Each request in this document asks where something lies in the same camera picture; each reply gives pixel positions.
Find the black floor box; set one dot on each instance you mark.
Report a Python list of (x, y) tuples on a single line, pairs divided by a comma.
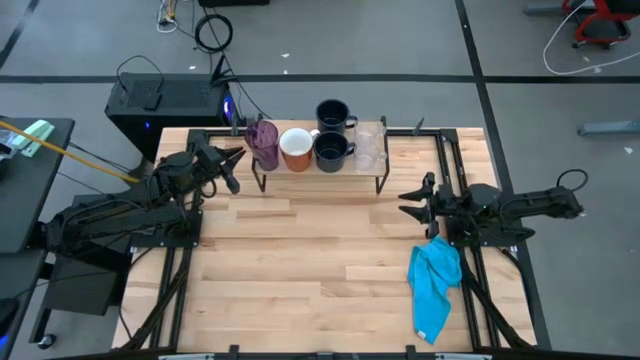
[(232, 2)]

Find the orange mug with white inside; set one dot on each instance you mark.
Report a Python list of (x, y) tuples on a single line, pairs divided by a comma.
[(297, 162)]

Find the blue microfibre cloth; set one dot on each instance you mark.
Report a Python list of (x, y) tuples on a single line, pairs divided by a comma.
[(430, 280)]

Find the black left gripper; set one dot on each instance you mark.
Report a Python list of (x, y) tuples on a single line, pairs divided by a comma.
[(207, 157)]

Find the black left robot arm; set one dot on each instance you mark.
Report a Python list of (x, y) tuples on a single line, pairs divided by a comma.
[(115, 220)]

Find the black computer tower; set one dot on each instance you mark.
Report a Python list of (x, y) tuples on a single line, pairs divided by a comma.
[(185, 95)]

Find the black caster wheel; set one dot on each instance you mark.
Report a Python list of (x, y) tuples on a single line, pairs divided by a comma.
[(46, 341)]

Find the black wifi antennas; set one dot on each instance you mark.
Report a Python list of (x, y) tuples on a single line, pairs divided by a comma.
[(218, 70)]

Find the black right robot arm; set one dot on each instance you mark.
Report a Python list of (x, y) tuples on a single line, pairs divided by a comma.
[(540, 202)]

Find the mint green stapler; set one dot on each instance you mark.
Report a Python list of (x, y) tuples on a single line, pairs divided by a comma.
[(36, 134)]

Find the clear plastic bag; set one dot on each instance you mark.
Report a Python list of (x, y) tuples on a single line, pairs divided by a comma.
[(7, 145)]

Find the small clear glass cup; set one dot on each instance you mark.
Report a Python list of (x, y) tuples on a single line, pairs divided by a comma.
[(367, 161), (371, 137)]

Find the black low cart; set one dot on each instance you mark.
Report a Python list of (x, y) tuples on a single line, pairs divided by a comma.
[(85, 285)]

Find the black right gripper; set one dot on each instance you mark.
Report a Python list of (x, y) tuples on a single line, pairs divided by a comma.
[(450, 205)]

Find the grey desk foot bar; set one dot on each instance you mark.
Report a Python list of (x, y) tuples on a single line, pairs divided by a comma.
[(607, 127), (545, 8)]

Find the purple faceted plastic tumbler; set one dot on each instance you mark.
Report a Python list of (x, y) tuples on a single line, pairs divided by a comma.
[(262, 145)]

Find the black side desk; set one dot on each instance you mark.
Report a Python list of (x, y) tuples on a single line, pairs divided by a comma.
[(30, 200)]

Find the black aluminium table frame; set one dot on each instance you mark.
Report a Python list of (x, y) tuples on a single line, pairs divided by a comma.
[(430, 133)]

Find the wooden shelf with black legs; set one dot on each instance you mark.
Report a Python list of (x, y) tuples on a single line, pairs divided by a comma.
[(300, 177)]

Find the red rolling chair base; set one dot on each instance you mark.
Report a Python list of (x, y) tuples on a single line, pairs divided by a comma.
[(577, 36)]

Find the small black box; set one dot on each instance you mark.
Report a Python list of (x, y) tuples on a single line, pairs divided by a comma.
[(152, 101)]

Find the dark blue speckled enamel mug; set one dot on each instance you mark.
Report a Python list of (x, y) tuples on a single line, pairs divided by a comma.
[(331, 155), (332, 117)]

